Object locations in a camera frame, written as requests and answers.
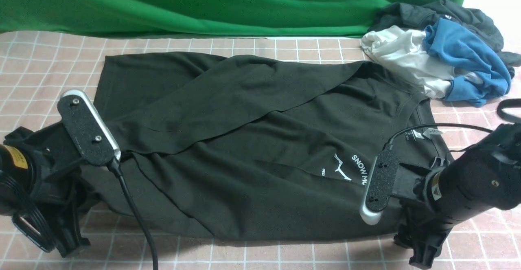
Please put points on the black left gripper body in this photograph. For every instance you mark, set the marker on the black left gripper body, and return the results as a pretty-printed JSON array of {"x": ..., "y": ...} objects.
[{"x": 50, "y": 168}]

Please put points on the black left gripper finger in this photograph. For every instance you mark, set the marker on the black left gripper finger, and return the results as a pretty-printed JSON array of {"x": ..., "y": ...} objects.
[{"x": 65, "y": 225}]

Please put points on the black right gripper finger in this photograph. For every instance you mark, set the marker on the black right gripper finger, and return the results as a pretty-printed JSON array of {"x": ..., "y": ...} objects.
[{"x": 425, "y": 240}]

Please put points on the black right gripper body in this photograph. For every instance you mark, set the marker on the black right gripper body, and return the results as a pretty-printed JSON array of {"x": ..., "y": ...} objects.
[{"x": 412, "y": 189}]

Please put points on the dark gray long-sleeve shirt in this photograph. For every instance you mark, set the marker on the dark gray long-sleeve shirt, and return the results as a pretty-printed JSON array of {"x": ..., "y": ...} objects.
[{"x": 254, "y": 149}]

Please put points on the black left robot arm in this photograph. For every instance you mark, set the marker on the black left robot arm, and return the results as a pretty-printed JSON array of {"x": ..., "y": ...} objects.
[{"x": 33, "y": 222}]

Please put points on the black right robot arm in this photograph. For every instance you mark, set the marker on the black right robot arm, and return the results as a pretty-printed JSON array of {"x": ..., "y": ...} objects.
[{"x": 485, "y": 176}]

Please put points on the white crumpled garment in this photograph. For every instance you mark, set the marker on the white crumpled garment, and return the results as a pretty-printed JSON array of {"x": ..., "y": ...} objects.
[{"x": 403, "y": 54}]

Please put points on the blue crumpled garment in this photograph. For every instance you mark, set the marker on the blue crumpled garment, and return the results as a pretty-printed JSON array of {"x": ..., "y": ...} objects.
[{"x": 458, "y": 47}]

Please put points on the dark gray crumpled garment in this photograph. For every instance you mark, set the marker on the dark gray crumpled garment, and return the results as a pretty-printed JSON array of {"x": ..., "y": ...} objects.
[{"x": 409, "y": 16}]

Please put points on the green backdrop cloth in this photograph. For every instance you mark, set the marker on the green backdrop cloth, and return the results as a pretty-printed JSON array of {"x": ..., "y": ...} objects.
[{"x": 194, "y": 18}]

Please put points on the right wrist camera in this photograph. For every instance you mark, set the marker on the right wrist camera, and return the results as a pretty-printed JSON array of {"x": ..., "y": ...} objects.
[{"x": 379, "y": 186}]

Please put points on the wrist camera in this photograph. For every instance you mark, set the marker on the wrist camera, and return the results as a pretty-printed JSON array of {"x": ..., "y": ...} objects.
[
  {"x": 379, "y": 186},
  {"x": 87, "y": 130}
]

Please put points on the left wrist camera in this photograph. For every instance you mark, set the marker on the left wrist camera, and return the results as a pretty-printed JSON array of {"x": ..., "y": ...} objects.
[{"x": 87, "y": 130}]

